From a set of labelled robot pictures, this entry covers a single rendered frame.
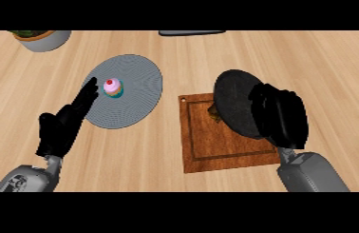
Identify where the brown wooden cutting board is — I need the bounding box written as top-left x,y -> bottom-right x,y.
177,92 -> 282,174

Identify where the brown sweet potato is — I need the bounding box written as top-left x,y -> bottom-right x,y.
206,102 -> 223,123

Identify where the black round pan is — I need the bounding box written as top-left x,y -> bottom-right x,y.
212,68 -> 267,140

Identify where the dark grey flat appliance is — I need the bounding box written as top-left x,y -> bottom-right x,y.
156,29 -> 227,37

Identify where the round grey placemat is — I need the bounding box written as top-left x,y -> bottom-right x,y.
81,53 -> 163,129

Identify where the pink frosted cupcake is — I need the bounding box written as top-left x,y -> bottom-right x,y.
101,77 -> 124,99

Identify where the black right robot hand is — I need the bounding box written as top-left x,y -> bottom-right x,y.
246,83 -> 310,150

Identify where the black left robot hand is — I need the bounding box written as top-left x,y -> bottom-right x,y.
35,76 -> 98,159

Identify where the grey plant pot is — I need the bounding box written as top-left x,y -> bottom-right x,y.
7,29 -> 72,53

